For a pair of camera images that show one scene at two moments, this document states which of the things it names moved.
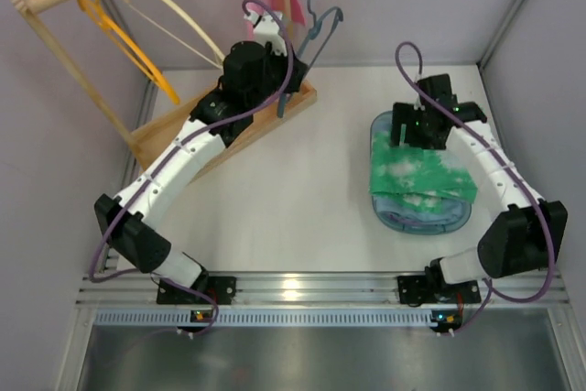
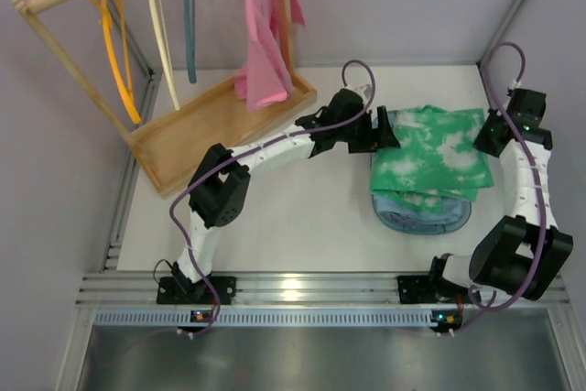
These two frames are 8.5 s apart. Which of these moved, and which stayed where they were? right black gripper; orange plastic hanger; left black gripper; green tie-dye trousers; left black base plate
Moved: left black gripper; orange plastic hanger; right black gripper
Stayed: left black base plate; green tie-dye trousers
